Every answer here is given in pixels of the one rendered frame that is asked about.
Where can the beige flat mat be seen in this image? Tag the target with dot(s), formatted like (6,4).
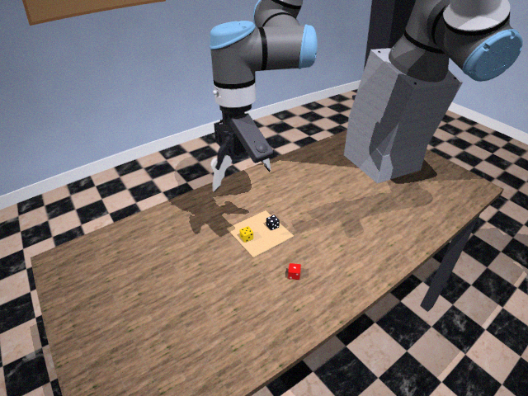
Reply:
(264,239)

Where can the yellow die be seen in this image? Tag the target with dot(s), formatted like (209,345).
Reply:
(246,234)

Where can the red die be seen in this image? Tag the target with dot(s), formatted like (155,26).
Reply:
(294,271)

